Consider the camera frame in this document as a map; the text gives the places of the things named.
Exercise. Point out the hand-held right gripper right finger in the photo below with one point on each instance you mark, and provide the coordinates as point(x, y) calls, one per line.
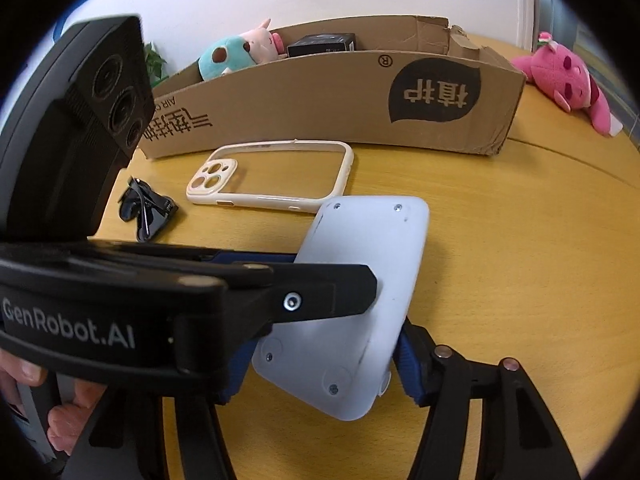
point(411, 365)

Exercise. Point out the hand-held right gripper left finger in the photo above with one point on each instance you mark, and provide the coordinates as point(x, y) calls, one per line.
point(235, 375)

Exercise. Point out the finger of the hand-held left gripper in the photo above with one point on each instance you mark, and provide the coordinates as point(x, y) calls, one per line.
point(320, 290)
point(250, 258)

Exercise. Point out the white rounded plastic device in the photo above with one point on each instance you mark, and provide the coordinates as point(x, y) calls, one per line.
point(360, 250)

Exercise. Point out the brown cardboard box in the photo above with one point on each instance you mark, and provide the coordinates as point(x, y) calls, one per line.
point(325, 95)

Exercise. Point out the wooden desktop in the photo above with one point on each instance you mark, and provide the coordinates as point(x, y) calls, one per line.
point(500, 235)

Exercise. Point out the person's left hand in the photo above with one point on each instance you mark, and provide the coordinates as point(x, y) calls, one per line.
point(65, 422)

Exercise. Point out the beige phone case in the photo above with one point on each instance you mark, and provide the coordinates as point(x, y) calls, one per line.
point(212, 180)

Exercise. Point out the black clip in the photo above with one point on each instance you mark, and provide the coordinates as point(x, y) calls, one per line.
point(150, 210)

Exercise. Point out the green potted plant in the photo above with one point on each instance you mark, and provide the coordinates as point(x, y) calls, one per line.
point(155, 62)

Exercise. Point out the teal cow plush toy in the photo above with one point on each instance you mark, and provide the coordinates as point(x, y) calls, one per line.
point(225, 57)

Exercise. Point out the small black box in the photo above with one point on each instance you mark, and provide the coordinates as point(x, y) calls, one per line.
point(320, 45)

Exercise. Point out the pink plush toy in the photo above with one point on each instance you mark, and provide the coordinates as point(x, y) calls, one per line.
point(560, 72)

